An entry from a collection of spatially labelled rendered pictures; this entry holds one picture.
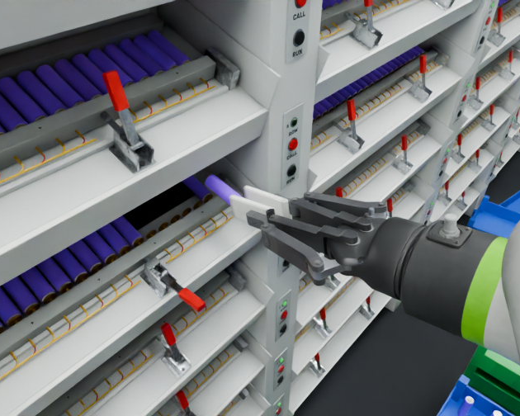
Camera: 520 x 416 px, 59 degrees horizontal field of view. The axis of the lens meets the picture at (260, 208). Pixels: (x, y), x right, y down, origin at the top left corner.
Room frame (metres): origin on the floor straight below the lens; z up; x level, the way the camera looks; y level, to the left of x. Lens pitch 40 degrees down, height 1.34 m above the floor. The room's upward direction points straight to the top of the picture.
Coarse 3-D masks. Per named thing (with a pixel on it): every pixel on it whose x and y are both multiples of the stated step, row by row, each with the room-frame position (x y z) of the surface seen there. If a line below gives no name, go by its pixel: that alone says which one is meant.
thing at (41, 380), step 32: (224, 160) 0.56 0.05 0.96; (160, 224) 0.47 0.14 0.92; (224, 224) 0.49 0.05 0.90; (192, 256) 0.43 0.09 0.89; (224, 256) 0.44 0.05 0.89; (192, 288) 0.40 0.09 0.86; (0, 320) 0.31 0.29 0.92; (96, 320) 0.32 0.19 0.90; (128, 320) 0.33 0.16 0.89; (32, 352) 0.28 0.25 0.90; (64, 352) 0.28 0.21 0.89; (96, 352) 0.29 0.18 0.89; (0, 384) 0.25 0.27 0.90; (32, 384) 0.25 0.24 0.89; (64, 384) 0.26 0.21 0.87
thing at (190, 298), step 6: (162, 276) 0.37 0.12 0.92; (168, 282) 0.37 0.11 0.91; (174, 282) 0.37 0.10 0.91; (174, 288) 0.36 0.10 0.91; (180, 288) 0.36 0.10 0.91; (186, 288) 0.36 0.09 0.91; (180, 294) 0.35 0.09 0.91; (186, 294) 0.35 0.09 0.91; (192, 294) 0.35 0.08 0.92; (186, 300) 0.34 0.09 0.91; (192, 300) 0.34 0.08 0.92; (198, 300) 0.34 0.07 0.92; (192, 306) 0.33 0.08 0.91; (198, 306) 0.33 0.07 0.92; (204, 306) 0.33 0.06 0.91
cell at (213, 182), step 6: (210, 180) 0.48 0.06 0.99; (216, 180) 0.48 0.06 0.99; (210, 186) 0.47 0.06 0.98; (216, 186) 0.47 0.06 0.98; (222, 186) 0.47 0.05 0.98; (228, 186) 0.47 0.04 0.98; (216, 192) 0.46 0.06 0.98; (222, 192) 0.46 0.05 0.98; (228, 192) 0.46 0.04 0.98; (234, 192) 0.46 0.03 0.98; (222, 198) 0.46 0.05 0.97; (228, 198) 0.45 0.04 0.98
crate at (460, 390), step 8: (464, 376) 0.54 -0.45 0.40; (456, 384) 0.53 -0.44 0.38; (464, 384) 0.53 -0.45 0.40; (456, 392) 0.53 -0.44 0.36; (464, 392) 0.53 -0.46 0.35; (472, 392) 0.52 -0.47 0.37; (448, 400) 0.51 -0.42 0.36; (456, 400) 0.52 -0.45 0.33; (480, 400) 0.51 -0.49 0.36; (488, 400) 0.50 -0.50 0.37; (448, 408) 0.51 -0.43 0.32; (456, 408) 0.51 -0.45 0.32; (472, 408) 0.51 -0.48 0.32; (480, 408) 0.50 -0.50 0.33; (488, 408) 0.50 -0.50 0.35; (496, 408) 0.49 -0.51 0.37
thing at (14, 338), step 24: (192, 216) 0.47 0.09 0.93; (168, 240) 0.43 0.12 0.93; (120, 264) 0.38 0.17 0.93; (72, 288) 0.34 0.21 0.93; (96, 288) 0.35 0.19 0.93; (48, 312) 0.31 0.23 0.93; (96, 312) 0.33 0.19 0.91; (0, 336) 0.28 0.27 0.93; (24, 336) 0.28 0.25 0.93; (0, 360) 0.26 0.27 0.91; (24, 360) 0.27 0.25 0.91
